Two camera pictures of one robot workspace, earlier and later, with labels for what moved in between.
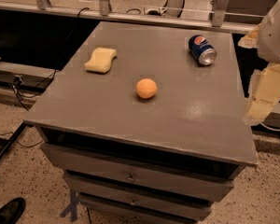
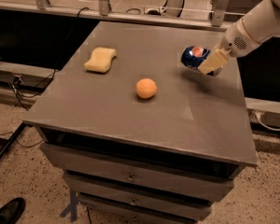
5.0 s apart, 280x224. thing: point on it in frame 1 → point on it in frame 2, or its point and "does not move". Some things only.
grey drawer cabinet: (147, 121) does not move
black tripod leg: (7, 144) does not move
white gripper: (275, 36) → (234, 42)
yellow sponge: (101, 60) does not move
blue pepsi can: (202, 50) → (193, 56)
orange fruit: (147, 88) does not move
